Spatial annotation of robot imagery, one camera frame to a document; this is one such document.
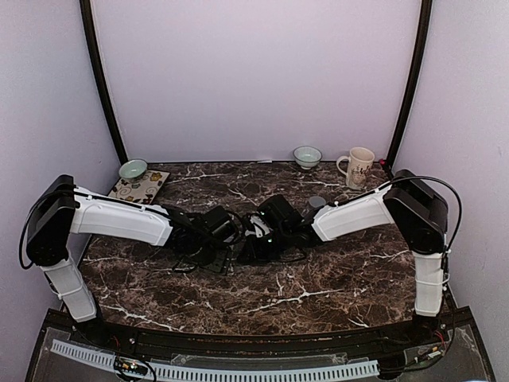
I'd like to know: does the left celadon green bowl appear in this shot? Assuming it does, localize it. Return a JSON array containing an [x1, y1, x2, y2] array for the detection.
[[119, 159, 148, 183]]

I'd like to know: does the black frame post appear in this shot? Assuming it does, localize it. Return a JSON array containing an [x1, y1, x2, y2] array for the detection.
[[384, 0, 433, 173], [79, 0, 128, 165]]

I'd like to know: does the amber pill bottle grey cap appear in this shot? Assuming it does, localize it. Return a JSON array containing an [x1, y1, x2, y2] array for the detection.
[[304, 196, 327, 216]]

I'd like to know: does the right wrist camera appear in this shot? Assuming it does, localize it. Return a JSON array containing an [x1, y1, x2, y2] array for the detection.
[[243, 212, 274, 241]]

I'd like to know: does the left black frame post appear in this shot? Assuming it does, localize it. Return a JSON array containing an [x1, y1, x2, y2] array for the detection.
[[79, 0, 128, 165]]

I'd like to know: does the white slotted cable duct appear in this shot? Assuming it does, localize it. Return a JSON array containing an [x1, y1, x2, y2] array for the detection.
[[50, 339, 380, 381]]

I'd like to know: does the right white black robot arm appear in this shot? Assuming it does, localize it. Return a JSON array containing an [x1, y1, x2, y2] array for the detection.
[[237, 170, 453, 345]]

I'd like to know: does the celadon green bowl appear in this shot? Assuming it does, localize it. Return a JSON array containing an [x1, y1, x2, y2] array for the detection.
[[293, 146, 322, 170], [119, 159, 148, 183]]

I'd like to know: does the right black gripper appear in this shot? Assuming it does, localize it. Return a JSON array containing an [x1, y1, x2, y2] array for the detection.
[[237, 225, 293, 264]]

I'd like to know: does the cream printed mug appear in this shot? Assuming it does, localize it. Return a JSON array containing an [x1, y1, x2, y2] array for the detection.
[[336, 146, 375, 190]]

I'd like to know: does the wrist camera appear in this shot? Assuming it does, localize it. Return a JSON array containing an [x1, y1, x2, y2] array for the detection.
[[203, 206, 238, 243], [243, 212, 274, 241]]

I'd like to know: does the right black frame post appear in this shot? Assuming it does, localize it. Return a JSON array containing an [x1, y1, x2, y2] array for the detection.
[[384, 0, 433, 173]]

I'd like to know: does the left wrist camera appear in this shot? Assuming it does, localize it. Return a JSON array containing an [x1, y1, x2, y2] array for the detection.
[[203, 206, 238, 243]]

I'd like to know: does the right celadon green bowl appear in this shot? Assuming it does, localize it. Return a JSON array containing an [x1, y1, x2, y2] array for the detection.
[[293, 146, 322, 170]]

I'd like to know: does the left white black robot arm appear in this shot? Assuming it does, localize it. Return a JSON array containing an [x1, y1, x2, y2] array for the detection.
[[18, 174, 241, 347]]

